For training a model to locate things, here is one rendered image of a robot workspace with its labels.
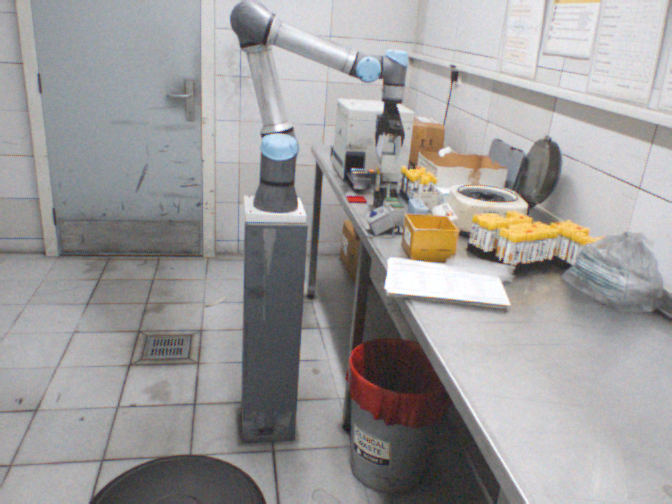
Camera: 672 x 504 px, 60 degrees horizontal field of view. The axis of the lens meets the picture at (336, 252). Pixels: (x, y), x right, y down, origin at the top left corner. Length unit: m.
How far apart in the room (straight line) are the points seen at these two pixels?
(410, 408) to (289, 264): 0.60
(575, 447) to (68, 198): 3.29
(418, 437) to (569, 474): 1.04
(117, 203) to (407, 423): 2.45
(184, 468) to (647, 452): 0.85
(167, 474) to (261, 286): 0.88
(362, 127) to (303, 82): 1.32
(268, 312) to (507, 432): 1.14
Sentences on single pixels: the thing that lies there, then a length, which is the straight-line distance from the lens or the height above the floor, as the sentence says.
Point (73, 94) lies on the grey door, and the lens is 3.71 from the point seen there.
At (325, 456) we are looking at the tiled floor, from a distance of 2.29.
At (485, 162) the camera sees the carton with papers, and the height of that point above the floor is 1.00.
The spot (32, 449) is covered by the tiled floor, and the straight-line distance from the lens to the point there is 2.45.
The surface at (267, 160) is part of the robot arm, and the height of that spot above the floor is 1.07.
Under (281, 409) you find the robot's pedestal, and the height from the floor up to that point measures 0.15.
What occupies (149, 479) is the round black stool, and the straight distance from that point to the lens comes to 1.27.
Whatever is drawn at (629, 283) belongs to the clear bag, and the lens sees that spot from 1.62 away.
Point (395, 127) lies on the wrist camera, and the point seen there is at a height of 1.19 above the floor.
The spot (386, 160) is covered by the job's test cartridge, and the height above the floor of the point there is 1.06.
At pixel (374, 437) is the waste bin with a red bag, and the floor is 0.24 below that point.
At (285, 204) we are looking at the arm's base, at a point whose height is 0.93.
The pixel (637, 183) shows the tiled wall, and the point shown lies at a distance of 1.82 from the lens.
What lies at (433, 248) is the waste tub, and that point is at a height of 0.92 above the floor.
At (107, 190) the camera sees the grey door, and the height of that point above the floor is 0.43.
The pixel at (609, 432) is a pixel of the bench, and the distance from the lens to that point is 1.16.
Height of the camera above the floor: 1.51
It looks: 22 degrees down
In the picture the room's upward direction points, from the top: 5 degrees clockwise
